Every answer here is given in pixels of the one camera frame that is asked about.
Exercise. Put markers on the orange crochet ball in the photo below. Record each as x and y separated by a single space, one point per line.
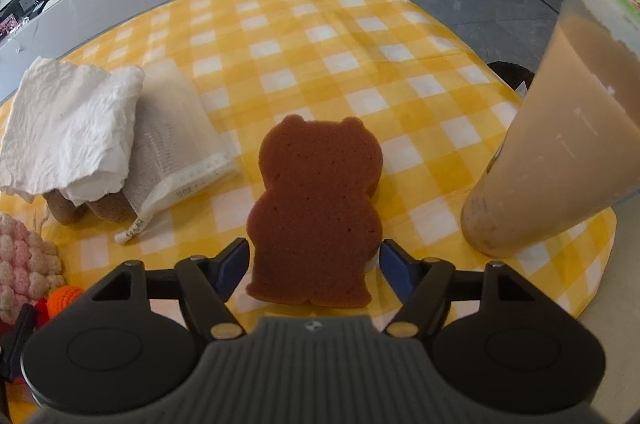
62 299

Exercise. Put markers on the white crumpled tissue paper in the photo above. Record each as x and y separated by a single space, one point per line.
70 128

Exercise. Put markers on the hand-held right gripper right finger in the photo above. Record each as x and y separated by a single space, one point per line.
397 264

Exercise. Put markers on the milk tea cup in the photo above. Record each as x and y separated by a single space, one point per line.
565 128

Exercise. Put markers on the brown bear-shaped sponge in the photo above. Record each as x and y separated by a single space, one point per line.
315 204

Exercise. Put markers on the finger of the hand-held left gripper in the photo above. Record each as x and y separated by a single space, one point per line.
22 329

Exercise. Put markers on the yellow checked tablecloth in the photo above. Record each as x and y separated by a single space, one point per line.
350 53

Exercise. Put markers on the pink photo card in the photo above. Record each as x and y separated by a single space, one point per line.
7 26

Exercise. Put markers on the pink crochet toy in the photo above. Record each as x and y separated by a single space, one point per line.
25 264

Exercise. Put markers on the dark round object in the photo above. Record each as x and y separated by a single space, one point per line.
510 76

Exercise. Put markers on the white mesh bag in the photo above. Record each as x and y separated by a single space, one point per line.
170 143

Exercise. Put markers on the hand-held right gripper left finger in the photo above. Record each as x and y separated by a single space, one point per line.
232 261

